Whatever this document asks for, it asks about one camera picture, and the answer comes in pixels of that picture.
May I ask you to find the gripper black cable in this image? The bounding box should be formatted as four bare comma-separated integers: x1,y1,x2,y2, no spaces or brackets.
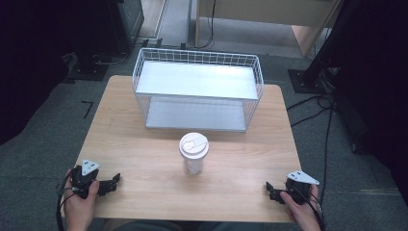
294,185,325,231
56,172,78,231

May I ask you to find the white wire shelf rack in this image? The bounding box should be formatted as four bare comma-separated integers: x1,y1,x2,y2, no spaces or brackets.
131,46,266,134

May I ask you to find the white paper coffee cup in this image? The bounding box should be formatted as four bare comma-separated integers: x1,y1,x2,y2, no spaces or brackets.
178,132,211,176

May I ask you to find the person's left hand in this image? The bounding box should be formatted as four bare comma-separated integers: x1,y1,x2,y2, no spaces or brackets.
62,170,101,223

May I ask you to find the black stand base plate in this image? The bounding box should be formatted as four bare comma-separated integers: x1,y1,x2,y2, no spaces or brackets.
66,52,111,82

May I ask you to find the light wooden desk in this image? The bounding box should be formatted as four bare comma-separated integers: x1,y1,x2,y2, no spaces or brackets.
193,0,342,58

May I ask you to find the person's lap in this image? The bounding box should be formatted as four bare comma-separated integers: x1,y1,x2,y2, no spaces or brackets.
102,218,292,231

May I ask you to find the black metal stand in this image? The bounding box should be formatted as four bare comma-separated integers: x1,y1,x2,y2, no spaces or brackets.
287,0,367,95

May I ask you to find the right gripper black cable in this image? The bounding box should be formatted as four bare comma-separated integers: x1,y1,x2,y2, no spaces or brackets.
294,185,325,231

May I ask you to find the black floor cable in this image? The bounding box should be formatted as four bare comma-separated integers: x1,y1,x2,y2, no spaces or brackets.
286,91,337,128

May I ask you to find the dark cabinet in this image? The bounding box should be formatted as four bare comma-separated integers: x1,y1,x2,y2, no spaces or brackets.
107,0,145,55

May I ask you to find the hanging black cable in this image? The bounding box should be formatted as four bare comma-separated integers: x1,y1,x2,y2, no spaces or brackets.
198,0,217,50

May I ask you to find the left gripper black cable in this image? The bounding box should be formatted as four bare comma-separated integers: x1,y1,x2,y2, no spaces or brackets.
56,172,78,231

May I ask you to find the dark curtain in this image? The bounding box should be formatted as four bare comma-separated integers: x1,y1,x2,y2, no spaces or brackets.
0,0,112,147
330,0,408,208

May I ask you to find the person's right hand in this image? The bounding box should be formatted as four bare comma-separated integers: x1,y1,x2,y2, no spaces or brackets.
279,184,322,224

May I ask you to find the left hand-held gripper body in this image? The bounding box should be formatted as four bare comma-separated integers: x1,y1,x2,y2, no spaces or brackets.
70,159,101,200

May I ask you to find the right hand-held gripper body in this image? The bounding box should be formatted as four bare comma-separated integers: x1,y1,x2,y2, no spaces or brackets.
284,169,320,206

